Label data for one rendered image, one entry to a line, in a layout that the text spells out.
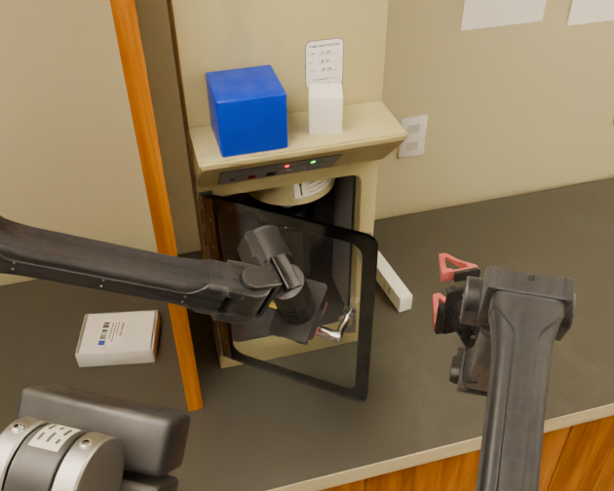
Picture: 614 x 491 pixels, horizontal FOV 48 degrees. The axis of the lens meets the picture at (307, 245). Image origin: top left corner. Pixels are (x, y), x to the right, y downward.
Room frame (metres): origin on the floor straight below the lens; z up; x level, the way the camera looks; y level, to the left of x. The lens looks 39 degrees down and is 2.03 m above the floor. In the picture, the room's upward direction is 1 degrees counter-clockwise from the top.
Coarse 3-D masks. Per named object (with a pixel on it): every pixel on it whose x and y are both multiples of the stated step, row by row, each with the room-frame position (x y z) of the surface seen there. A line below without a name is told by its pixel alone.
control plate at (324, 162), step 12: (336, 156) 0.91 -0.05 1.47; (252, 168) 0.87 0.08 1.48; (264, 168) 0.88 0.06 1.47; (276, 168) 0.90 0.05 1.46; (288, 168) 0.91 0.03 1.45; (300, 168) 0.93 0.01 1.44; (312, 168) 0.94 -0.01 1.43; (324, 168) 0.96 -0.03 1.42; (228, 180) 0.91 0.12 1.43; (240, 180) 0.92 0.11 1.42
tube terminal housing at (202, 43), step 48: (192, 0) 0.95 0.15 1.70; (240, 0) 0.96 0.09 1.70; (288, 0) 0.98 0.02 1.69; (336, 0) 1.00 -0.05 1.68; (384, 0) 1.02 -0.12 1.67; (192, 48) 0.94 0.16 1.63; (240, 48) 0.96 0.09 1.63; (288, 48) 0.98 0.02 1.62; (384, 48) 1.02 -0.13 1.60; (192, 96) 0.94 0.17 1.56; (288, 96) 0.98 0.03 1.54; (240, 192) 0.96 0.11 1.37
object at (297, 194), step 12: (324, 180) 1.04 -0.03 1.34; (252, 192) 1.03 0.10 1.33; (264, 192) 1.01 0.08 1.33; (276, 192) 1.01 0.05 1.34; (288, 192) 1.00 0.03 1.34; (300, 192) 1.01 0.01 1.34; (312, 192) 1.01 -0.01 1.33; (324, 192) 1.03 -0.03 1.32; (276, 204) 1.00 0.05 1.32; (288, 204) 0.99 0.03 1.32; (300, 204) 1.00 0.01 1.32
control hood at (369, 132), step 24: (288, 120) 0.96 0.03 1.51; (360, 120) 0.95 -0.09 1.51; (384, 120) 0.95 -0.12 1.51; (192, 144) 0.90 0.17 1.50; (216, 144) 0.88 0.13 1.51; (288, 144) 0.88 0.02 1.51; (312, 144) 0.88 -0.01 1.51; (336, 144) 0.88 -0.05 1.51; (360, 144) 0.89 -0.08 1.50; (384, 144) 0.91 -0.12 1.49; (216, 168) 0.84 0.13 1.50; (240, 168) 0.86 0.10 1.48
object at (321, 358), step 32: (224, 224) 0.91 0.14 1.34; (256, 224) 0.89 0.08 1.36; (288, 224) 0.86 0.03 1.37; (320, 224) 0.84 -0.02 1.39; (224, 256) 0.92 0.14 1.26; (320, 256) 0.84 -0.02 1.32; (352, 256) 0.82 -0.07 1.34; (352, 288) 0.82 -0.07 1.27; (256, 320) 0.89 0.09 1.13; (256, 352) 0.90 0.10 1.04; (288, 352) 0.87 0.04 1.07; (320, 352) 0.84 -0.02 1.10; (352, 352) 0.82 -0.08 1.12; (320, 384) 0.84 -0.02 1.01; (352, 384) 0.82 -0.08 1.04
